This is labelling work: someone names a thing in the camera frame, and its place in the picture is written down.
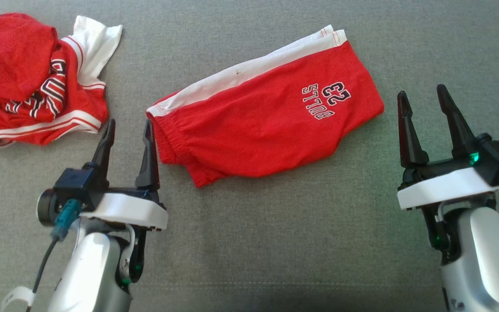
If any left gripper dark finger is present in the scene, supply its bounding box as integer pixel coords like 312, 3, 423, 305
83, 119, 117, 174
135, 119, 160, 190

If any red shorts white side stripe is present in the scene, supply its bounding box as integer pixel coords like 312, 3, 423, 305
146, 24, 386, 189

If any red basketball jersey white trim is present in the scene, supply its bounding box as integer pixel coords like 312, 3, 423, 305
0, 12, 124, 148

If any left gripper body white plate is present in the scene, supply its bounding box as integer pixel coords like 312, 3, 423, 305
80, 186, 169, 231

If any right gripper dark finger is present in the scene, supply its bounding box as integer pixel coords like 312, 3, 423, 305
397, 90, 430, 169
437, 84, 478, 159

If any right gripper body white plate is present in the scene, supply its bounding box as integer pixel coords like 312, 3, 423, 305
397, 157, 499, 211

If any left camera cable teal plug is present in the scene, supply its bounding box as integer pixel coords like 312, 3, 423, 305
25, 198, 81, 312

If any grey sofa seat cushion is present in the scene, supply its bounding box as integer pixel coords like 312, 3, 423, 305
0, 0, 499, 312

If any white cable label tag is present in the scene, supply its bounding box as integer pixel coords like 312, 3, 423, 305
0, 286, 36, 312

